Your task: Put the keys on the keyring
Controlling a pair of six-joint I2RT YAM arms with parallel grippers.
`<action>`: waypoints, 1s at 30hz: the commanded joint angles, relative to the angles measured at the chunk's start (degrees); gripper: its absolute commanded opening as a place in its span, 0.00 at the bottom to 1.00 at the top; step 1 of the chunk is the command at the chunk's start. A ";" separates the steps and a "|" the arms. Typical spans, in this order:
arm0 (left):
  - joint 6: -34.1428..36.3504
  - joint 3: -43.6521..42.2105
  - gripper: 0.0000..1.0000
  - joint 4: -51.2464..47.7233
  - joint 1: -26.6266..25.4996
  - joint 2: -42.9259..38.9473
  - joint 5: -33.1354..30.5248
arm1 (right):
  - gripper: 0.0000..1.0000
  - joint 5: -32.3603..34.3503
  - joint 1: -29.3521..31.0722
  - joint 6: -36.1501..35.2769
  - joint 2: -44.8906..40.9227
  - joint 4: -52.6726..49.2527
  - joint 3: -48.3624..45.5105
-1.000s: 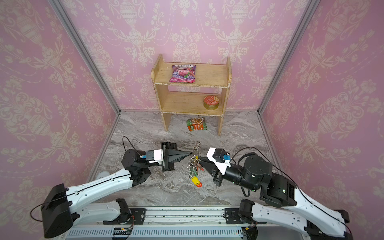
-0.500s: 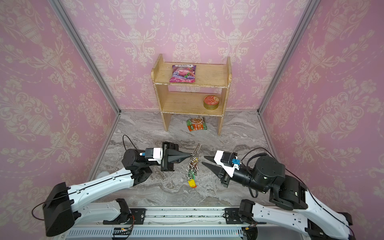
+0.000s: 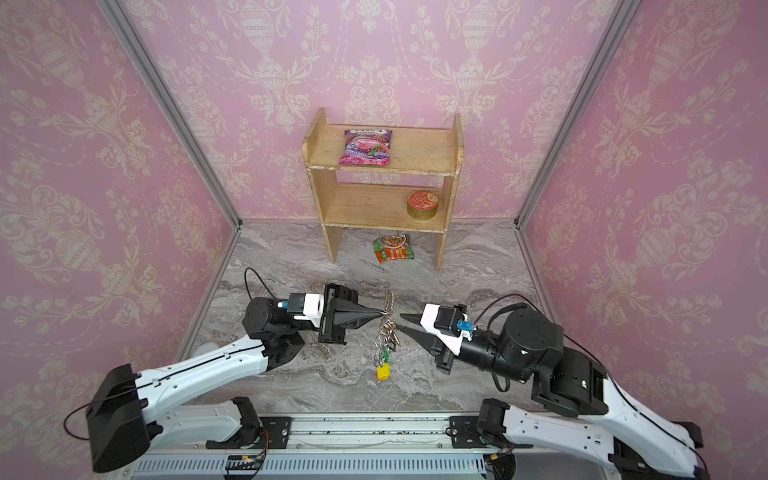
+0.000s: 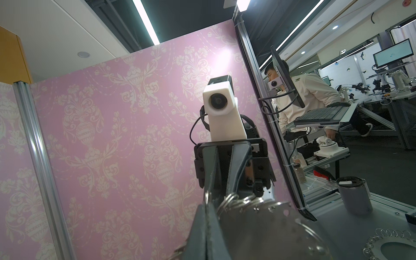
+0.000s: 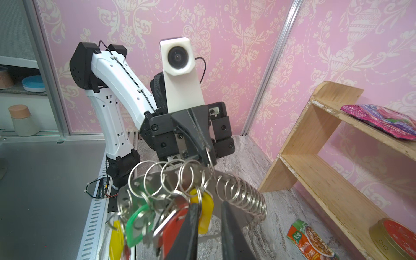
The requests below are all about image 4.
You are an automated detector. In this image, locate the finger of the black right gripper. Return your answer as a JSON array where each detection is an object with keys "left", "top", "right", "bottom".
[
  {"left": 203, "top": 146, "right": 222, "bottom": 205},
  {"left": 225, "top": 141, "right": 253, "bottom": 198}
]

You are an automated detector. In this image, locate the seated person white shirt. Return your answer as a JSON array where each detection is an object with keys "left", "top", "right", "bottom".
[{"left": 264, "top": 63, "right": 373, "bottom": 141}]

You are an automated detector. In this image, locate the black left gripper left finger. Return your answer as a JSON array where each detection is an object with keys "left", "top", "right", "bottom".
[{"left": 182, "top": 204, "right": 207, "bottom": 260}]

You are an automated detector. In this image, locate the black monitor on arm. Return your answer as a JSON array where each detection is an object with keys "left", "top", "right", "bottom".
[{"left": 270, "top": 45, "right": 305, "bottom": 108}]

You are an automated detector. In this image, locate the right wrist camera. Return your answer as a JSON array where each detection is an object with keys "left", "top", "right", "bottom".
[{"left": 203, "top": 75, "right": 247, "bottom": 142}]

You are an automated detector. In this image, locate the spare metal key ring plate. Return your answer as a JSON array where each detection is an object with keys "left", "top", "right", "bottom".
[{"left": 362, "top": 228, "right": 416, "bottom": 260}]

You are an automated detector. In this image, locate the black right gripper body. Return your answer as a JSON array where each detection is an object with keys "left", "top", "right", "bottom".
[{"left": 194, "top": 138, "right": 276, "bottom": 198}]

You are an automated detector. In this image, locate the grey cylindrical cup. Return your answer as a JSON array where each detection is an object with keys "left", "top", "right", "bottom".
[{"left": 336, "top": 177, "right": 373, "bottom": 216}]

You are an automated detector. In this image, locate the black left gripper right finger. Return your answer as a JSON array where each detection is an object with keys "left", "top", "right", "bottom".
[{"left": 206, "top": 203, "right": 231, "bottom": 260}]

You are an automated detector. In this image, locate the aluminium corner post right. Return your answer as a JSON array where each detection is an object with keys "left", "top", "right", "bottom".
[{"left": 13, "top": 81, "right": 77, "bottom": 260}]

